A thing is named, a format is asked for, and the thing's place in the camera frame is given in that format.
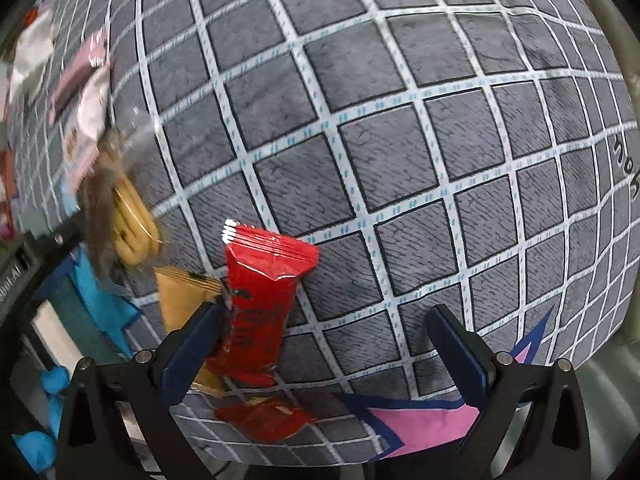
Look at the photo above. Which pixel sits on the white folded cloth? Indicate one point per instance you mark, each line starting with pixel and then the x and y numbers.
pixel 34 47

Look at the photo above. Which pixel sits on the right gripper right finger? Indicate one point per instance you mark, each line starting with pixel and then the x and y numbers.
pixel 554 442

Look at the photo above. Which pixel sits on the orange snack packet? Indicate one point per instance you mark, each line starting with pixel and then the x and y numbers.
pixel 191 310

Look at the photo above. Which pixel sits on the pink white biscuit packet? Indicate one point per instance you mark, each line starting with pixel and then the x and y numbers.
pixel 85 128

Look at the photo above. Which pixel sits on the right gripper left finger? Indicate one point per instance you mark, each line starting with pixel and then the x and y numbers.
pixel 93 442

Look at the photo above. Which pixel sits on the grey checked tablecloth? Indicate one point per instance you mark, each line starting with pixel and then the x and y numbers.
pixel 482 154

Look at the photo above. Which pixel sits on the yellow biscuit packet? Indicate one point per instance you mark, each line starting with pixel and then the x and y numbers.
pixel 119 228

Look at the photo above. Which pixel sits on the long pink snack bar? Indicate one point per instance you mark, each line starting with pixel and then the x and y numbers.
pixel 90 56

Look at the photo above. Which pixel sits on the red snack packet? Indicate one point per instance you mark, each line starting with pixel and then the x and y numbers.
pixel 263 271
pixel 266 420

